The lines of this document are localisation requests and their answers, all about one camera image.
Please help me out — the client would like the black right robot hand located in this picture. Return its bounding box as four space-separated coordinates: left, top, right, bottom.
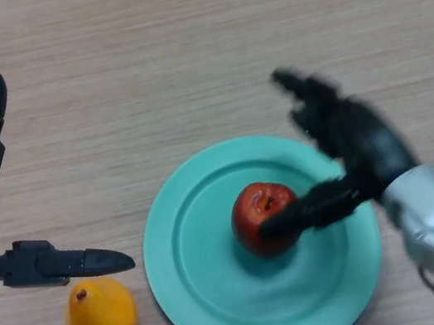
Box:
231 47 430 244

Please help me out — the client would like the red apple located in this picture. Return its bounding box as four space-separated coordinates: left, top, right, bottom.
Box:
224 175 306 264

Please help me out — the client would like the green round plate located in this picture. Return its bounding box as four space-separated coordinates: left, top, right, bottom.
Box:
126 117 396 325

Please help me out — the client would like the yellow pear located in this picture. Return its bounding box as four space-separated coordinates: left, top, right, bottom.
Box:
56 271 140 325

